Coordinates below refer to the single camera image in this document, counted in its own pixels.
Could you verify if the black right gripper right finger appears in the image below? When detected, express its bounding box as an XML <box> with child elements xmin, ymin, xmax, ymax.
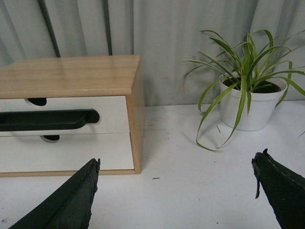
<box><xmin>251</xmin><ymin>148</ymin><xmax>305</xmax><ymax>229</ymax></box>

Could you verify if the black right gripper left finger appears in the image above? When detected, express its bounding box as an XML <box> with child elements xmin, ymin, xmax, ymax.
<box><xmin>11</xmin><ymin>158</ymin><xmax>101</xmax><ymax>229</ymax></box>

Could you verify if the black drawer handle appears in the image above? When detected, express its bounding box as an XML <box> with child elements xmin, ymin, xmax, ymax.
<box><xmin>0</xmin><ymin>109</ymin><xmax>100</xmax><ymax>132</ymax></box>

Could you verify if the white drawer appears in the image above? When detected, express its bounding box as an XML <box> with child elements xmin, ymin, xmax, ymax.
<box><xmin>0</xmin><ymin>134</ymin><xmax>134</xmax><ymax>173</ymax></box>
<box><xmin>0</xmin><ymin>96</ymin><xmax>130</xmax><ymax>136</ymax></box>

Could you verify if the light wooden drawer cabinet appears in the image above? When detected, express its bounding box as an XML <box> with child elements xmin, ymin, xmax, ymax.
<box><xmin>0</xmin><ymin>55</ymin><xmax>145</xmax><ymax>177</ymax></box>

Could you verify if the white plant pot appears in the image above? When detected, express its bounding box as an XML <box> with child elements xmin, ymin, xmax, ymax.
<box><xmin>220</xmin><ymin>78</ymin><xmax>287</xmax><ymax>131</ymax></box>

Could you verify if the green spider plant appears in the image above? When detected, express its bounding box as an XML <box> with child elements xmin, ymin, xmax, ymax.
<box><xmin>182</xmin><ymin>29</ymin><xmax>305</xmax><ymax>152</ymax></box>

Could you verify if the grey curtain backdrop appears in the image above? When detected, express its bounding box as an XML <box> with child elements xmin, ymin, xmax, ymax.
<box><xmin>0</xmin><ymin>0</ymin><xmax>305</xmax><ymax>106</ymax></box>

